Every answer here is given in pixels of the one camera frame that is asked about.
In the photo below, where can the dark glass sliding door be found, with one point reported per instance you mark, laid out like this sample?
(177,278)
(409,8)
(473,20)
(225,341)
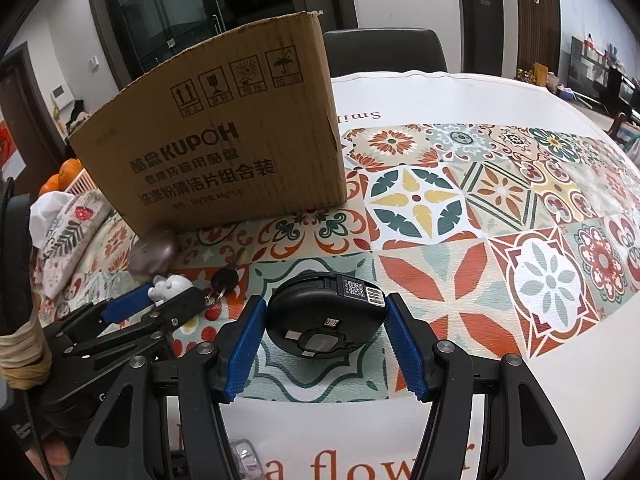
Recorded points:
(150,15)

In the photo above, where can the floral fabric tissue cover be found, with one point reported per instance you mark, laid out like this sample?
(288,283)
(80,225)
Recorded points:
(70,230)

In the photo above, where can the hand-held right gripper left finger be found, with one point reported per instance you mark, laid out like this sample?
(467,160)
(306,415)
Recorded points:
(240,355)

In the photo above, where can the black key fob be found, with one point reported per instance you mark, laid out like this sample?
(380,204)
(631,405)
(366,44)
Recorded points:
(224,278)

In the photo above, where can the white plastic fruit basket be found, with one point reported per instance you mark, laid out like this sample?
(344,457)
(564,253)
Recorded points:
(82,183)

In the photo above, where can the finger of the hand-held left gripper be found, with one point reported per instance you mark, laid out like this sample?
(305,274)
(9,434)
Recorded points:
(125,305)
(170,320)

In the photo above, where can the yellow box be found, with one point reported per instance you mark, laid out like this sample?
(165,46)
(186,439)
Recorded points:
(540,72)

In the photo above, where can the white wall panel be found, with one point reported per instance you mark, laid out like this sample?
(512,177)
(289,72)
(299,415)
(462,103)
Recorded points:
(60,92)

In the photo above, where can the grey dining chair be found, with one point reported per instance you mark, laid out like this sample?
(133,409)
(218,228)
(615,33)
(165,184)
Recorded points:
(385,52)

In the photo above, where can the red wall poster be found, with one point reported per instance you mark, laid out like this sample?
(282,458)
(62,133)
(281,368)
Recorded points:
(6,145)

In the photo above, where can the orange fruit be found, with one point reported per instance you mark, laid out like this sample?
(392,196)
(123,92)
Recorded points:
(70,170)
(50,185)

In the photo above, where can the white patterned tablecloth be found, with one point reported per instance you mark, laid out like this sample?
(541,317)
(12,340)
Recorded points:
(500,240)

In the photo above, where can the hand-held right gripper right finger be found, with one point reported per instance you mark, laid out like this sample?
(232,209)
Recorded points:
(405,350)

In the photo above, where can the silver oval case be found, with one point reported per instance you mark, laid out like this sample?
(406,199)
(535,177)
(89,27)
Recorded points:
(152,255)

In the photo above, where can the dark wooden door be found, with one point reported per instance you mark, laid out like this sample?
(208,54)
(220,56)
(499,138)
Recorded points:
(485,15)

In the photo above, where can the brown cardboard box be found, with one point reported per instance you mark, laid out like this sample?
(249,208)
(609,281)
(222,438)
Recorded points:
(210,150)

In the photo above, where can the dark tv cabinet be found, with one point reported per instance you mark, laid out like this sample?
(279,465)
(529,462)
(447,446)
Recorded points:
(605,75)

